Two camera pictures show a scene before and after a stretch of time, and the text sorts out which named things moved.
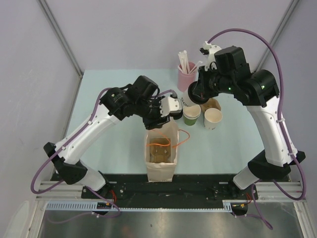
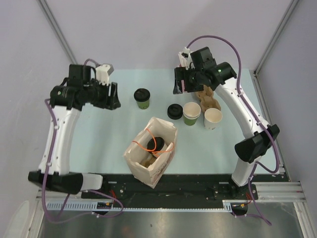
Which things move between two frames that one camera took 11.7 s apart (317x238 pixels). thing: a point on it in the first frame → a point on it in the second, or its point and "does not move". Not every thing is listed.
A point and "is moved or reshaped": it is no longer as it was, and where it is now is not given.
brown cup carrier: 160,150 → 147,160
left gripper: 158,121 → 115,102
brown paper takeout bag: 161,152 is moved or reshaped
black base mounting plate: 183,186 does not move
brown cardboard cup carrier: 212,103 does not move
